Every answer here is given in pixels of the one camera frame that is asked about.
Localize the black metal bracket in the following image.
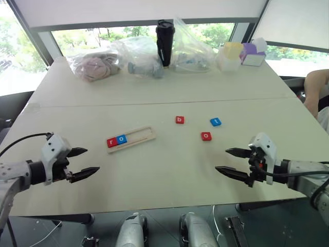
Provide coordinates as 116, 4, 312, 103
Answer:
224, 215, 249, 247

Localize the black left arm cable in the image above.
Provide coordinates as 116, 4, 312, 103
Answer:
0, 132, 54, 157

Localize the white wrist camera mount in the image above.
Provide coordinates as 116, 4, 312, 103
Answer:
247, 132, 282, 186
41, 132, 72, 186

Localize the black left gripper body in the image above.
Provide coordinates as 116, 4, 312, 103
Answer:
50, 151, 76, 184

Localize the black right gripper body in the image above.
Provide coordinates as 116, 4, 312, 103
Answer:
244, 150, 268, 188

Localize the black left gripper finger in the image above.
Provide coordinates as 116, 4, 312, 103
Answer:
67, 147, 88, 158
69, 166, 100, 184

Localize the purple and white box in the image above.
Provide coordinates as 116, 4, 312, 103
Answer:
239, 37, 268, 67

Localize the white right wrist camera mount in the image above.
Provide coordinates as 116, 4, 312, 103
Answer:
247, 132, 282, 186

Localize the plastic bag with pink cloth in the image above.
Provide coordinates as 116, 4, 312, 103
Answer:
68, 49, 124, 83

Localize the white roller blind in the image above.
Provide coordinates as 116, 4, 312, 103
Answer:
10, 0, 269, 29
252, 0, 329, 50

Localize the wooden letter tray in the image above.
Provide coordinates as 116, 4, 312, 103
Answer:
106, 126, 157, 155

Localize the black travel tumbler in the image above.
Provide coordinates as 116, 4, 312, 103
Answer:
155, 19, 176, 68

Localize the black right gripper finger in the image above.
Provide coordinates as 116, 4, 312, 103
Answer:
225, 147, 251, 158
214, 166, 250, 184

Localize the white floor cable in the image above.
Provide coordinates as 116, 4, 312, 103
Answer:
212, 205, 225, 247
35, 220, 63, 247

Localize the grey rounded robot leg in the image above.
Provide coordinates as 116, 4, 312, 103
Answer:
115, 211, 150, 247
178, 211, 220, 247

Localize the yellow and white container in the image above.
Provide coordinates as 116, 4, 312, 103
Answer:
216, 41, 244, 73

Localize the plastic bag with grey item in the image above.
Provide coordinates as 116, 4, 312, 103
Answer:
111, 35, 166, 80

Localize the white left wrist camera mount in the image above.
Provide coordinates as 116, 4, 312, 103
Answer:
41, 132, 72, 186

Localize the clear plastic bag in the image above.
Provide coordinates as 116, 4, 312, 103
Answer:
171, 17, 220, 73

